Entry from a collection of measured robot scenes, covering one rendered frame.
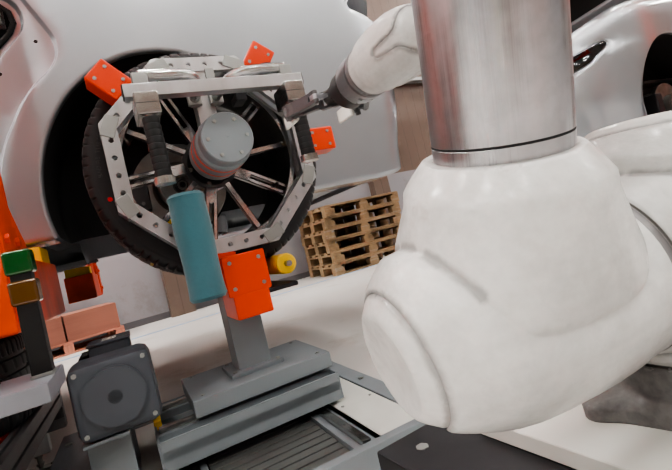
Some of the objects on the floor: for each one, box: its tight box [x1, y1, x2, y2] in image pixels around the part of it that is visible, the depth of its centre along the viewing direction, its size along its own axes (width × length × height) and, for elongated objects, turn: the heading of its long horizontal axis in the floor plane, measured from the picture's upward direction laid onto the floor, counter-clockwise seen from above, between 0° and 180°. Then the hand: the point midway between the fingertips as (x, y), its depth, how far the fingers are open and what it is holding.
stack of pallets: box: [299, 191, 401, 278], centre depth 641 cm, size 130×89×92 cm
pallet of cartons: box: [21, 302, 125, 360], centre depth 473 cm, size 112×81×39 cm
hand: (315, 119), depth 102 cm, fingers open, 13 cm apart
